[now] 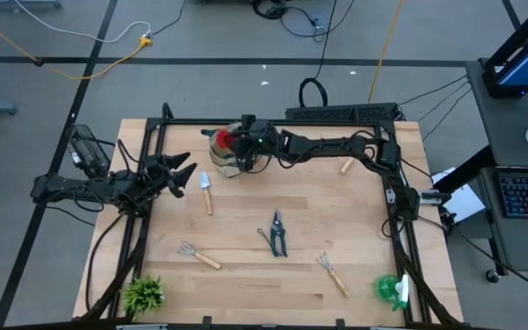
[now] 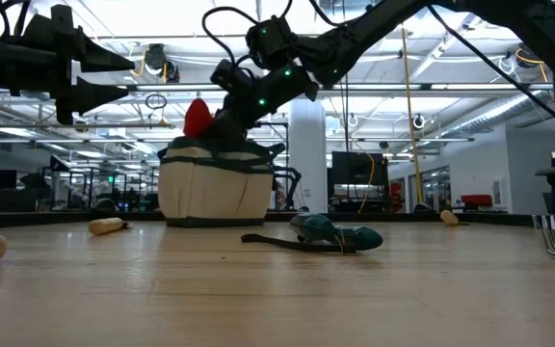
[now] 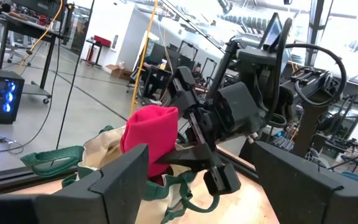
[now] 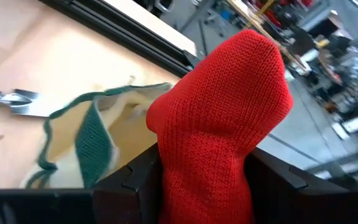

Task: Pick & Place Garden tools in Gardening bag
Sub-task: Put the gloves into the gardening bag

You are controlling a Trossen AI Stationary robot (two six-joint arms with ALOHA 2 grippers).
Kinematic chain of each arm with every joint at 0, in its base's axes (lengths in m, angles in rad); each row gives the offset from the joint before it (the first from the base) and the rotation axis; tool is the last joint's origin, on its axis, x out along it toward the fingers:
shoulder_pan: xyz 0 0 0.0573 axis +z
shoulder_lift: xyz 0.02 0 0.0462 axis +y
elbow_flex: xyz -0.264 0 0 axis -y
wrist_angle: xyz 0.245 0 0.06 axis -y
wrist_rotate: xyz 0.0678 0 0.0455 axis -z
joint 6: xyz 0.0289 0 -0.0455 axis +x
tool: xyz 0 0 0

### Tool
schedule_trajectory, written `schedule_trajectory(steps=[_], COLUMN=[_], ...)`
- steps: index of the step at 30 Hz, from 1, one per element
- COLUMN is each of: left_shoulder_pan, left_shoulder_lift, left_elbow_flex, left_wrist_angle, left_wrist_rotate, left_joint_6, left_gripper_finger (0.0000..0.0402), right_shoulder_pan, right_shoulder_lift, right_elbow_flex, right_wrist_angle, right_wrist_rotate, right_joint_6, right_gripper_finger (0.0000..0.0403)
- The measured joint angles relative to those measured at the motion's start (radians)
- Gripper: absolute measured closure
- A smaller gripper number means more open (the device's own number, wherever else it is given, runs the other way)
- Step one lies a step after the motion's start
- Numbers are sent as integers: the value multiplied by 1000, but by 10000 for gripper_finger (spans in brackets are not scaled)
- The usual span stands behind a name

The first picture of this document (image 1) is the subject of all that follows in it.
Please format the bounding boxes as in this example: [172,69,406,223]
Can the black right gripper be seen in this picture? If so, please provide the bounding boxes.
[232,114,259,174]

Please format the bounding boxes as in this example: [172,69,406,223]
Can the silver trowel with wooden handle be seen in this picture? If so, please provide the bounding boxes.
[198,170,215,216]

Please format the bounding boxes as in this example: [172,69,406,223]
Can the green spray bottle white nozzle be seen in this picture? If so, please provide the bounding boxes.
[372,273,411,313]

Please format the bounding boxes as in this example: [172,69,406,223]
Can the grey computer cart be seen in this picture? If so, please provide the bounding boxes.
[433,58,528,283]

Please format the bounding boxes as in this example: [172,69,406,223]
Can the white floor cable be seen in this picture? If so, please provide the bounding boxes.
[14,0,153,45]

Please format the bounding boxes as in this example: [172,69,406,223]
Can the black looped power cable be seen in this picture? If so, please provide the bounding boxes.
[297,0,338,109]

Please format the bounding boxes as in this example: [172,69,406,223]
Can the black aluminium rig frame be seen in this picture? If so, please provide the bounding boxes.
[82,103,465,329]

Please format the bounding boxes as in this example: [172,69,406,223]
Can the black power strip box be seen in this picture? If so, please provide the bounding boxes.
[285,103,401,124]

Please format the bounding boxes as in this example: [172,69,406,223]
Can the red fabric item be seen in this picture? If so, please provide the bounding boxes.
[216,128,237,150]

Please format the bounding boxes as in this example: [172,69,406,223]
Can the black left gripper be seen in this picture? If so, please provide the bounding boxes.
[141,151,199,200]

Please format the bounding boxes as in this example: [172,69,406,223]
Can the small artificial green plant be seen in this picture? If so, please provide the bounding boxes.
[120,274,167,322]

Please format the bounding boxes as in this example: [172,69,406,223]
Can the beige green-trimmed gardening bag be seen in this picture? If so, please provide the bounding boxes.
[200,121,265,179]

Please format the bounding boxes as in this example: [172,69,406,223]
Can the black coiled cable bundle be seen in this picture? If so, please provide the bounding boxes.
[250,0,327,42]

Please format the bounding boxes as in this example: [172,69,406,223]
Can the thin black cart cable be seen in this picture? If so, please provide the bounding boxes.
[422,88,473,141]
[399,74,469,106]
[417,81,471,123]

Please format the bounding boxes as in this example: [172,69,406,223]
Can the black wire mesh box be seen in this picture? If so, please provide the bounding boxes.
[68,124,112,179]

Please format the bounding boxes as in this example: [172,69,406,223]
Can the white paper sheet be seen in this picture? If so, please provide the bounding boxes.
[431,167,486,224]

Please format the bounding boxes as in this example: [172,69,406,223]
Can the long yellow power cable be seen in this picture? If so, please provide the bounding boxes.
[367,0,405,105]

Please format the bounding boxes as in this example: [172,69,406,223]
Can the yellow cable with plug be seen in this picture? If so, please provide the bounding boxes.
[0,6,153,82]

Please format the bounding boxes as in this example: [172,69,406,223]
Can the green handled pruning shears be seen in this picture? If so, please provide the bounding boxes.
[257,208,289,259]

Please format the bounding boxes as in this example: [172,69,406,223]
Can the wooden handled hand rake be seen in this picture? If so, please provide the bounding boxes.
[315,250,352,299]
[176,241,223,271]

